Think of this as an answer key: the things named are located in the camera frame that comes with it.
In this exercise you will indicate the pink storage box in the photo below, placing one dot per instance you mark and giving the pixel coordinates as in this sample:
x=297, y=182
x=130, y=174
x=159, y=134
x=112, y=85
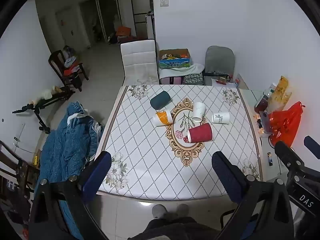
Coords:
x=170, y=80

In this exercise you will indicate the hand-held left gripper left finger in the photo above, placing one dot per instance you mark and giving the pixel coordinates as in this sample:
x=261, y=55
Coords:
x=97, y=175

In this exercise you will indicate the orange bag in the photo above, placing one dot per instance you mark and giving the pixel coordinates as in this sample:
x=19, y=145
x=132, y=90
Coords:
x=123, y=31

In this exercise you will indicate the red plastic bag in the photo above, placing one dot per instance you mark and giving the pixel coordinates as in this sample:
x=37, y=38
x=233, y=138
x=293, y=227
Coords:
x=285, y=125

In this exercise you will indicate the patterned dark bag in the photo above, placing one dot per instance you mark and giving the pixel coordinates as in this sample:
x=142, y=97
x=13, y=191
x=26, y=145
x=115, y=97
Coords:
x=193, y=79

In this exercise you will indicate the grey slipper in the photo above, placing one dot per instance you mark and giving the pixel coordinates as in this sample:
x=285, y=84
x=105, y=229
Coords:
x=159, y=210
x=182, y=209

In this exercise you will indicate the white cloth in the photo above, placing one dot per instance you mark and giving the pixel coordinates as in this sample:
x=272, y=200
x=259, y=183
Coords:
x=180, y=71

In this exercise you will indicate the floral diamond pattern tablecloth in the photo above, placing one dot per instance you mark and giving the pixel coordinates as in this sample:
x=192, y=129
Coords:
x=140, y=155

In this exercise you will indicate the orange and white paper cup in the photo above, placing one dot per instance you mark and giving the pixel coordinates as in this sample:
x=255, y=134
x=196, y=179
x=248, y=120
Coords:
x=163, y=118

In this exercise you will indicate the black folding stand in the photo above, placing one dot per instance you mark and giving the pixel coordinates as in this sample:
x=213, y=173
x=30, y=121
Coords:
x=40, y=107

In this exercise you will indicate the yellow snack packet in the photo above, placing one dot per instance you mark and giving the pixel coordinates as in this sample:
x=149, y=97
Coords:
x=281, y=90

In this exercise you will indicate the dark teal cup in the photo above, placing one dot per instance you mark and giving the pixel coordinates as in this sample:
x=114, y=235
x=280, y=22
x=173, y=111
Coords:
x=160, y=100

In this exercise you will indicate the kitchen cleaver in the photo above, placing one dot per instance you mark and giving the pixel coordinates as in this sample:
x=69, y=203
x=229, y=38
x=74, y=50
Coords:
x=265, y=122

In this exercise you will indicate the glass side table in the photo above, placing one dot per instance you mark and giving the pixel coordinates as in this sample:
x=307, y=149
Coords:
x=250, y=95

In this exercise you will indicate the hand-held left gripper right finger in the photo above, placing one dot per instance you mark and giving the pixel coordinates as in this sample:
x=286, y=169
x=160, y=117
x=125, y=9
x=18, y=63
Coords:
x=225, y=173

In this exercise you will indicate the white refrigerator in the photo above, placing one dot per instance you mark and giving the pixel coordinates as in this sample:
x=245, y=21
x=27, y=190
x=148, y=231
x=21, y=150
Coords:
x=150, y=26

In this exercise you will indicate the white light switch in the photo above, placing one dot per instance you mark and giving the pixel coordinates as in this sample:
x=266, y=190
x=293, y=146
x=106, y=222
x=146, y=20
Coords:
x=164, y=2

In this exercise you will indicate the white padded chair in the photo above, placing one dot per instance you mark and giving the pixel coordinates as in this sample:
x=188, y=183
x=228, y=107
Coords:
x=138, y=60

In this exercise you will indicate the grey cushioned chair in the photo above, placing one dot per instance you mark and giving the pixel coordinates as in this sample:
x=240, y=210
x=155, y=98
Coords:
x=219, y=58

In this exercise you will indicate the plain white paper cup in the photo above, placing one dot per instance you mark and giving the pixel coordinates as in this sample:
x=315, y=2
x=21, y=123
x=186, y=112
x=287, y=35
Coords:
x=198, y=112

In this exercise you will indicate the person's dark trouser legs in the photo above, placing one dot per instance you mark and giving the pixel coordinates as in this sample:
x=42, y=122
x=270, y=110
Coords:
x=172, y=228

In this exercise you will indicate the white printed paper cup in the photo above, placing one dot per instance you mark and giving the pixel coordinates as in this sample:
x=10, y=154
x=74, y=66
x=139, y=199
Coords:
x=221, y=117

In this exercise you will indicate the pile of clothes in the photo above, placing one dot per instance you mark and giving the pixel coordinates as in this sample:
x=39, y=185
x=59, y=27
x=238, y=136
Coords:
x=71, y=65

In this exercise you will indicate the black rod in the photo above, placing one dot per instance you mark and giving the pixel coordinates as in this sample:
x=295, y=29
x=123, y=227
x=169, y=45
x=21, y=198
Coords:
x=216, y=75

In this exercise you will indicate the cardboard box with blue print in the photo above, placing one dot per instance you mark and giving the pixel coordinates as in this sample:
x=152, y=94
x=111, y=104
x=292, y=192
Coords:
x=175, y=61

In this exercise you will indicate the red ribbed paper cup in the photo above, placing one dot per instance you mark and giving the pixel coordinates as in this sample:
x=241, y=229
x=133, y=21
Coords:
x=200, y=133

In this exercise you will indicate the dark wooden chair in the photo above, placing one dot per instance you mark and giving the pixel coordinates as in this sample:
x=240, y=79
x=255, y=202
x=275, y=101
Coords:
x=75, y=78

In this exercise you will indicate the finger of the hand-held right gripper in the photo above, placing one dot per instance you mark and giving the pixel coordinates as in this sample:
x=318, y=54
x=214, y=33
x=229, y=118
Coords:
x=312, y=146
x=287, y=152

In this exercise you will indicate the dark wooden furniture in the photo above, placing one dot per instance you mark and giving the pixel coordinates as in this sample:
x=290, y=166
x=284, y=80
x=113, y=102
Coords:
x=15, y=180

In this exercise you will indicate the blue jacket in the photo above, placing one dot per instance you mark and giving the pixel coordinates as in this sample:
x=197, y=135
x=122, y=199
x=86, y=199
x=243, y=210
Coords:
x=67, y=145

